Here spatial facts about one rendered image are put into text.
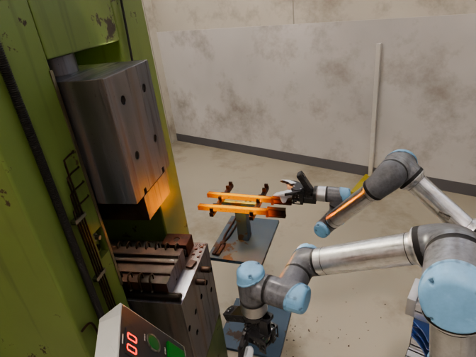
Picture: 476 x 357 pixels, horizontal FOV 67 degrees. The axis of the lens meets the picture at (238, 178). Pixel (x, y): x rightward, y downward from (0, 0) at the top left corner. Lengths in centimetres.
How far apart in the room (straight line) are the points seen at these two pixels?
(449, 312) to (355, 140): 344
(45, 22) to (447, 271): 111
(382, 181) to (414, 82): 240
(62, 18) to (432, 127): 331
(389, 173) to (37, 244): 118
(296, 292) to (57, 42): 93
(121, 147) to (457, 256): 88
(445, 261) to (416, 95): 312
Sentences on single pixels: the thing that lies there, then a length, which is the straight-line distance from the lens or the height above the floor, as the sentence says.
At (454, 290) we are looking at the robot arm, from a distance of 75.
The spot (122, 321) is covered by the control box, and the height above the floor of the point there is 119.
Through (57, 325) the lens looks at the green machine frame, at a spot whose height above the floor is 110.
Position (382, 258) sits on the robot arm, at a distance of 93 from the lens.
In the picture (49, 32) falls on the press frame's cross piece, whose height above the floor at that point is 189.
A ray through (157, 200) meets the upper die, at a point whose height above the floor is 130.
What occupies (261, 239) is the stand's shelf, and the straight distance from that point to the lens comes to 201.
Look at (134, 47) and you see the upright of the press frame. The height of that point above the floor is 179.
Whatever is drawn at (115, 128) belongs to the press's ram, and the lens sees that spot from 111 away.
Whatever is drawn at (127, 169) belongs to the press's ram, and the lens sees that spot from 115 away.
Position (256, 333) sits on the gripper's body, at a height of 107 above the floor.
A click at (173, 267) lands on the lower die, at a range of 151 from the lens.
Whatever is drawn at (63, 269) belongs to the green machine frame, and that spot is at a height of 129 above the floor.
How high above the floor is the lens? 192
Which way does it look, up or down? 27 degrees down
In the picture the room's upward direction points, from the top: 7 degrees counter-clockwise
